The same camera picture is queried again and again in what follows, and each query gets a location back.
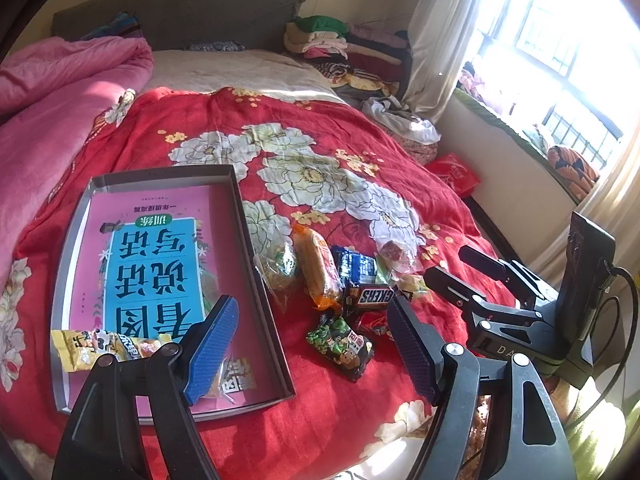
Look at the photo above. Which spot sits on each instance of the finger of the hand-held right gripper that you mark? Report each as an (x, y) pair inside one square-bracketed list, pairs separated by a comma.
[(482, 260), (450, 290)]

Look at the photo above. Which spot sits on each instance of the blue clothing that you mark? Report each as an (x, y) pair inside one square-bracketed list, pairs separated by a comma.
[(120, 22)]

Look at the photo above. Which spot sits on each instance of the red bag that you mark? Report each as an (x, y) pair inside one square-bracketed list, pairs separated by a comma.
[(455, 172)]

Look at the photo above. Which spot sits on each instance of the beige bed sheet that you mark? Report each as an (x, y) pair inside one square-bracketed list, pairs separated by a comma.
[(240, 70)]

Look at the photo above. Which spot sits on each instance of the white crumpled cloth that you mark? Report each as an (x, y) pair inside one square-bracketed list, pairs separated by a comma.
[(400, 120)]

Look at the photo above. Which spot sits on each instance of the red floral blanket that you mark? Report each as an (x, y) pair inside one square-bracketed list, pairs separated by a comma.
[(325, 410)]

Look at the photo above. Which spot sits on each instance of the pink and blue book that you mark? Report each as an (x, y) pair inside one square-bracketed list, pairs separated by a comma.
[(150, 270)]

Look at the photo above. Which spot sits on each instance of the blue snack packet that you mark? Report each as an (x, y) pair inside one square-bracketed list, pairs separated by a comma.
[(357, 265)]

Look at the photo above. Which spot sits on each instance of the brown fuzzy blanket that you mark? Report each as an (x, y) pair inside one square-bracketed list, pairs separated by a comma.
[(482, 425)]

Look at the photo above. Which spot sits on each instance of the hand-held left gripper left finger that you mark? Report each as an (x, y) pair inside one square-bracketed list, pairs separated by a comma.
[(215, 345)]

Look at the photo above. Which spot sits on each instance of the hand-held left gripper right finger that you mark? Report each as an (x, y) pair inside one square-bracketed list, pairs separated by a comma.
[(410, 345)]

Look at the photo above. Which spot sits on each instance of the green pea snack packet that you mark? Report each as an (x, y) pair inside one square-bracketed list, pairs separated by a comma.
[(340, 347)]

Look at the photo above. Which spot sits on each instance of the person's right forearm green sleeve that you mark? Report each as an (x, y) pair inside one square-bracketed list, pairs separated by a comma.
[(600, 435)]

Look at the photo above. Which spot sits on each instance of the pile of folded clothes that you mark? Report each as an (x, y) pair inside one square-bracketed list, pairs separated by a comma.
[(350, 55)]

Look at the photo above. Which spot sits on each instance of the pink patterned pillow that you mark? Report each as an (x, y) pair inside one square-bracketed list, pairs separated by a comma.
[(422, 150)]

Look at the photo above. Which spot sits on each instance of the clear packet with red snack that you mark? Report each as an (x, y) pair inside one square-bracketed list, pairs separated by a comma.
[(392, 250)]

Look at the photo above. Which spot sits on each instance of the white fleece blanket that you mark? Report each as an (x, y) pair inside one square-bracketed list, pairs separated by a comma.
[(32, 460)]

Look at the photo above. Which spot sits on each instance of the cream curtain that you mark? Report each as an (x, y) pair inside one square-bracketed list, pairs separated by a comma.
[(440, 35), (612, 210)]

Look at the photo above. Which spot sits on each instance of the window with metal grille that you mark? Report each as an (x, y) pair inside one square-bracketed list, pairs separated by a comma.
[(560, 35)]

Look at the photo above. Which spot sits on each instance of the green and yellow snack packet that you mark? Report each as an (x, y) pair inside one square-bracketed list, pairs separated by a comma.
[(412, 285)]

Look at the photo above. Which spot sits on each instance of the small red snack packet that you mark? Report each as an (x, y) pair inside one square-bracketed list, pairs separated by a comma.
[(375, 327)]

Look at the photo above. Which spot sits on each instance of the grey upholstered headboard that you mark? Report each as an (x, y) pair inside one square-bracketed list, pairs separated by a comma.
[(200, 15)]

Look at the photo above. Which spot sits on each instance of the clear bag of green candies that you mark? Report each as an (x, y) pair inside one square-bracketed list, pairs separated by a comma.
[(280, 265)]

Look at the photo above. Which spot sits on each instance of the pink quilt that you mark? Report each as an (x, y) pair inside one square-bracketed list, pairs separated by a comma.
[(50, 110)]

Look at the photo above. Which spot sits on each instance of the green window sill mat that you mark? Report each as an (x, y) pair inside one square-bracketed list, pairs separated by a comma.
[(505, 127)]

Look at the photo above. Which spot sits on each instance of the orange bread packet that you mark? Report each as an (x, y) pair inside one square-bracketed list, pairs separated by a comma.
[(317, 270)]

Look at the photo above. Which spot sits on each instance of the dark patterned cloth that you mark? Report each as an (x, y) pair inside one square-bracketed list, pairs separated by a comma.
[(215, 46)]

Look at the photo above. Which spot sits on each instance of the brown chocolate bar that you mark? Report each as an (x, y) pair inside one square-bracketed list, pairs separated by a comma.
[(372, 297)]

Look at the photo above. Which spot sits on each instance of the grey cardboard box tray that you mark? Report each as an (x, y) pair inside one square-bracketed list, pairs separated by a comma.
[(260, 285)]

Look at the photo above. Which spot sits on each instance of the orange patterned cushion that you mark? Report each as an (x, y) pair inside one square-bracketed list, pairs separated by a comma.
[(572, 167)]

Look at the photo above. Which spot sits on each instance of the clothes on window sill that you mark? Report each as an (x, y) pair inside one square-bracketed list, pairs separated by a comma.
[(477, 85)]

